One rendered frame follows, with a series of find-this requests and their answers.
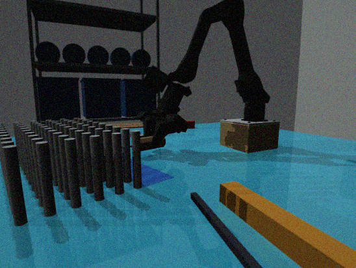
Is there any blue taped strip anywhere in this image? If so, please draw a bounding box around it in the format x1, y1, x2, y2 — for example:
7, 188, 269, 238
131, 159, 174, 187

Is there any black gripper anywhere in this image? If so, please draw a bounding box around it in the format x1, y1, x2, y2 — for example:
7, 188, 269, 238
136, 96, 188, 148

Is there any small red block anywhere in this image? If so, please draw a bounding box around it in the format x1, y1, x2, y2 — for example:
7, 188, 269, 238
186, 120, 195, 129

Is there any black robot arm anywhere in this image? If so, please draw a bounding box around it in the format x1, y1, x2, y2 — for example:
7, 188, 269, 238
141, 0, 270, 122

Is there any orange rectangular bar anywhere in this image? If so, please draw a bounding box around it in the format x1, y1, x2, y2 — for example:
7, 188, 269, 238
220, 181, 356, 268

